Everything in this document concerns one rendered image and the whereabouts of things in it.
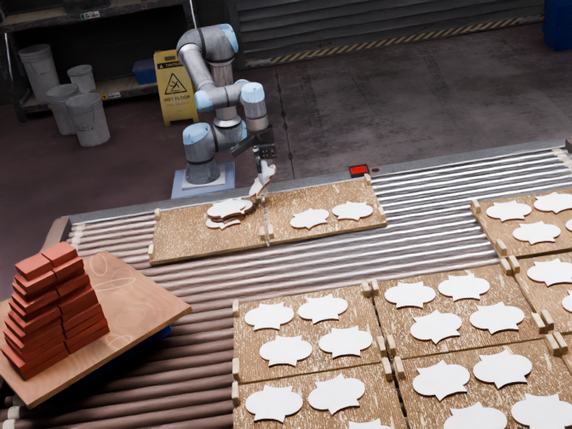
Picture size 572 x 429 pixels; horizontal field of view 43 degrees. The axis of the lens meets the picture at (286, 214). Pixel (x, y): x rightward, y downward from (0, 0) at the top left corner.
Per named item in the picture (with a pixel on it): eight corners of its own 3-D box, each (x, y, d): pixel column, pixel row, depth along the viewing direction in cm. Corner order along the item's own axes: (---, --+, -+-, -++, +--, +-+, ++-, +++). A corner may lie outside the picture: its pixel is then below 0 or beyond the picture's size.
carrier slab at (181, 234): (157, 216, 280) (157, 213, 280) (262, 198, 280) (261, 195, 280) (150, 265, 250) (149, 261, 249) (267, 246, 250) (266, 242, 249)
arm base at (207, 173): (189, 169, 322) (185, 149, 317) (222, 168, 320) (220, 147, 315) (182, 185, 309) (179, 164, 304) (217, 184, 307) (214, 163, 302)
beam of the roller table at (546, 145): (65, 228, 296) (61, 216, 293) (569, 148, 294) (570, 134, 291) (61, 239, 289) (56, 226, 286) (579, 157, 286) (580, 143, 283)
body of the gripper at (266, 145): (277, 160, 258) (272, 128, 252) (254, 163, 258) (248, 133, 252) (276, 151, 265) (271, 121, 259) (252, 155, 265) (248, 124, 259)
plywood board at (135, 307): (-41, 329, 214) (-43, 325, 213) (106, 254, 241) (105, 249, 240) (29, 410, 180) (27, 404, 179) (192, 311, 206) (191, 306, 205)
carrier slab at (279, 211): (264, 198, 280) (264, 195, 280) (368, 180, 280) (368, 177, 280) (270, 245, 250) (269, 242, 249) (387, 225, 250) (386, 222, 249)
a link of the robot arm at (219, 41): (209, 145, 316) (193, 24, 286) (242, 139, 320) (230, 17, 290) (216, 158, 307) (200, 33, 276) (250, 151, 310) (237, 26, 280)
